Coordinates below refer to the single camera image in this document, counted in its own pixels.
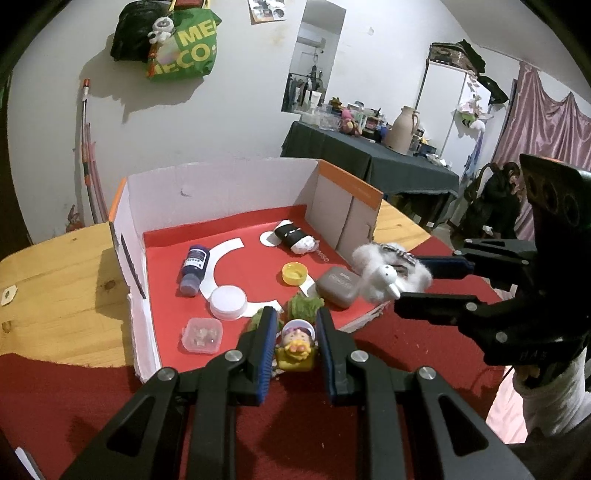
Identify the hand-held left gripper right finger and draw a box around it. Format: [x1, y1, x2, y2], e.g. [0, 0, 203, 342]
[316, 308, 536, 480]

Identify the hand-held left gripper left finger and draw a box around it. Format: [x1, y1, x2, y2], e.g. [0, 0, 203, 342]
[58, 305, 279, 480]

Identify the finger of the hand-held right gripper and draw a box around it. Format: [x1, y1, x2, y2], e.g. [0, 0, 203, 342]
[416, 239, 539, 289]
[398, 295, 532, 356]

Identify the yellow-haired doll figurine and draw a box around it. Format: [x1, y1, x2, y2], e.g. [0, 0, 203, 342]
[274, 318, 320, 372]

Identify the large green fuzzy ball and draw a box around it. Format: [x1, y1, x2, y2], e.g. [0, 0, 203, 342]
[287, 295, 325, 321]

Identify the white round jar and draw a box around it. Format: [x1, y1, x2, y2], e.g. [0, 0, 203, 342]
[209, 285, 247, 320]

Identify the clear plastic small box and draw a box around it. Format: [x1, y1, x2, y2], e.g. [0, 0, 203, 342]
[180, 317, 223, 354]

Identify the grey eyeshadow case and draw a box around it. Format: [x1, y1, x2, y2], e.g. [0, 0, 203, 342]
[315, 268, 363, 308]

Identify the white fluffy sheep plush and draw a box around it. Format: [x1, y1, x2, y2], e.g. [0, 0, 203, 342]
[352, 241, 435, 304]

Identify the yellow bottle cap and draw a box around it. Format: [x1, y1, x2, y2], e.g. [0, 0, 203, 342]
[281, 261, 308, 284]

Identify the dark blue paint bottle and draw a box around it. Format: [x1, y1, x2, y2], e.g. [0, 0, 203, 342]
[178, 244, 211, 297]

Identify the black and white sock roll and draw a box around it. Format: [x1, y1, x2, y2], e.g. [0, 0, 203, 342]
[273, 220, 320, 254]

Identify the orange cardboard box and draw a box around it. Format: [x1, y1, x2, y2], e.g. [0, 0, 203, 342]
[107, 158, 384, 384]

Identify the pink cloth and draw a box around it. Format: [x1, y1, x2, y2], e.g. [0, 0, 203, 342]
[485, 378, 529, 446]

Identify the beige thermos jug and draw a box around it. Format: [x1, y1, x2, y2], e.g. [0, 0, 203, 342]
[385, 106, 421, 155]

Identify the pink curtain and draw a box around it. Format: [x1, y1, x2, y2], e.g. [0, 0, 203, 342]
[492, 62, 591, 232]

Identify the plush flower bunch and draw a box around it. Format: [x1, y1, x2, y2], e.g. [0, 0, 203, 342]
[455, 99, 492, 134]

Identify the dark green covered side table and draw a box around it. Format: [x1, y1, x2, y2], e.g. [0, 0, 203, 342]
[281, 120, 461, 222]

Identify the white refrigerator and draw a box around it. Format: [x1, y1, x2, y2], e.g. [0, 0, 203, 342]
[418, 60, 490, 167]

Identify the pink plush doll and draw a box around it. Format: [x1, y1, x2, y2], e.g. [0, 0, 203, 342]
[341, 108, 363, 137]

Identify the dark cloth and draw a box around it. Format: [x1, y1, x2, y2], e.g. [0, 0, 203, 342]
[508, 427, 591, 480]

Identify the black hanging garment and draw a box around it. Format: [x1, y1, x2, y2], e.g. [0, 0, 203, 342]
[480, 74, 509, 104]

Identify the cluster of glass cups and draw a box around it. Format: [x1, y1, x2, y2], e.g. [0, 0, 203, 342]
[316, 104, 345, 132]

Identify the red knitted mat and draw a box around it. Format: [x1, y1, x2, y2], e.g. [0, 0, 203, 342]
[0, 219, 509, 480]

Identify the patterned storage bag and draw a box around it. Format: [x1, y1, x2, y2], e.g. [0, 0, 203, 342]
[429, 41, 485, 72]

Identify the white square charger device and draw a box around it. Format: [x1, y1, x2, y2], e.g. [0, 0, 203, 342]
[14, 445, 47, 480]

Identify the red-tipped metal pole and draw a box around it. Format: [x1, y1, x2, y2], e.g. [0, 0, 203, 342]
[81, 78, 100, 224]

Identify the green shopping bag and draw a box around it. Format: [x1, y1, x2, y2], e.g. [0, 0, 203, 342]
[147, 0, 223, 84]

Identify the black hanging bag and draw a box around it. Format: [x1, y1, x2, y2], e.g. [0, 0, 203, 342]
[111, 0, 174, 62]

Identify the orange hose bundle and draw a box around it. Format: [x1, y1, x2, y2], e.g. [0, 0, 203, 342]
[81, 138, 109, 222]

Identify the wall photo sheet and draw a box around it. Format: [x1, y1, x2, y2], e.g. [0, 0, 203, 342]
[248, 0, 287, 24]

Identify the white plush keychain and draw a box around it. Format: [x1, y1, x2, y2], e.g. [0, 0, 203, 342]
[148, 17, 175, 44]

